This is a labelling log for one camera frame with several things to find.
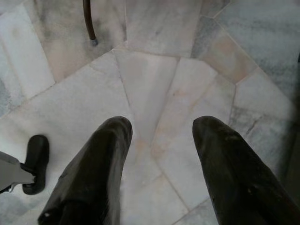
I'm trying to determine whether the black robot right foot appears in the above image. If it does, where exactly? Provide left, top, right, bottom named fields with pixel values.
left=22, top=135, right=50, bottom=195

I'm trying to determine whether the silver robot right leg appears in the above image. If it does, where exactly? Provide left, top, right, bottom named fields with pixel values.
left=0, top=151, right=36, bottom=194

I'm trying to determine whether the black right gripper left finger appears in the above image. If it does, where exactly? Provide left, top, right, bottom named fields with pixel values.
left=37, top=116, right=133, bottom=225

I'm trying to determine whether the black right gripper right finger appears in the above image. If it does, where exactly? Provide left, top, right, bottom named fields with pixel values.
left=192, top=116, right=300, bottom=225

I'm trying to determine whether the brown curved table leg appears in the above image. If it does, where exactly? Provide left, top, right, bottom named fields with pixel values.
left=82, top=0, right=98, bottom=47

